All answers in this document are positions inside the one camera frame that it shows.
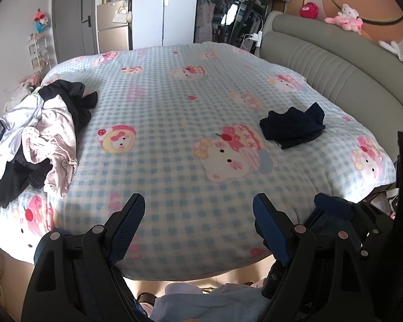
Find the white power strip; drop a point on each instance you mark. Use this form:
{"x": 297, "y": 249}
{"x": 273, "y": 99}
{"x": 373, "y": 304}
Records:
{"x": 258, "y": 38}

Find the white wall rack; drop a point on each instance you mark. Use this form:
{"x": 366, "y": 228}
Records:
{"x": 38, "y": 52}

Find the navy folded garment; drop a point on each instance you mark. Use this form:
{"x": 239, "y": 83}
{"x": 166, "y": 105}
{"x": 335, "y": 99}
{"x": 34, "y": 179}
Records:
{"x": 292, "y": 127}

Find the blue checked printed blanket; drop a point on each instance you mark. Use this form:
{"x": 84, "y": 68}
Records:
{"x": 174, "y": 114}

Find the grey padded headboard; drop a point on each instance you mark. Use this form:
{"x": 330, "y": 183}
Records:
{"x": 339, "y": 63}

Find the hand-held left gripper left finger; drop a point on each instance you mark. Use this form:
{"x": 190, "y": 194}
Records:
{"x": 131, "y": 221}

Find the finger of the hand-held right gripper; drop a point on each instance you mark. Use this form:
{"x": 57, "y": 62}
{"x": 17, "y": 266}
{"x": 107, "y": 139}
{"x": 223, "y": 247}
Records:
{"x": 315, "y": 223}
{"x": 335, "y": 204}

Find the red plush toy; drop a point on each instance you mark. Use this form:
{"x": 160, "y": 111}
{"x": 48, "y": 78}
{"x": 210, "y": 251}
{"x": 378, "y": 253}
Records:
{"x": 309, "y": 10}

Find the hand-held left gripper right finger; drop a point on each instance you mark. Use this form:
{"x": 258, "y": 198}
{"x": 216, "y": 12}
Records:
{"x": 272, "y": 231}

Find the pink printed garment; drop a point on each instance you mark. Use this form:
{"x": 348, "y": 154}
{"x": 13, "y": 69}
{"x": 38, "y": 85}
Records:
{"x": 53, "y": 147}

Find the white handbag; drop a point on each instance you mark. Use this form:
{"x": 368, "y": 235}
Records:
{"x": 121, "y": 16}

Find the white wardrobe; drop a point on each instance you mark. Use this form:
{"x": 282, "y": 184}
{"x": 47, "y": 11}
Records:
{"x": 161, "y": 6}

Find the dark glass wardrobe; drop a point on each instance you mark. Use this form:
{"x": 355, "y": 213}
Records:
{"x": 218, "y": 6}

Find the red blue wall toy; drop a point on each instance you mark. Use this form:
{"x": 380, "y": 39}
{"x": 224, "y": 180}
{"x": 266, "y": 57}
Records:
{"x": 41, "y": 20}

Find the black garment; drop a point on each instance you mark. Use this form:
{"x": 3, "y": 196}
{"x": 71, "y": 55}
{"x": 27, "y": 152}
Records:
{"x": 74, "y": 104}

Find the white garment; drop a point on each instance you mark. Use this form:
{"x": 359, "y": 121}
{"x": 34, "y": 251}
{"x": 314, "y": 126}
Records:
{"x": 10, "y": 130}

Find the grey door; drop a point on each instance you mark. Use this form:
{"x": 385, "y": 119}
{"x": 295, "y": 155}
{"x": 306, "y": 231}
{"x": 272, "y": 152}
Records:
{"x": 72, "y": 16}

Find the pink white plush toy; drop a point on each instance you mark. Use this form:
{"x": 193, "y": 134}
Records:
{"x": 346, "y": 18}

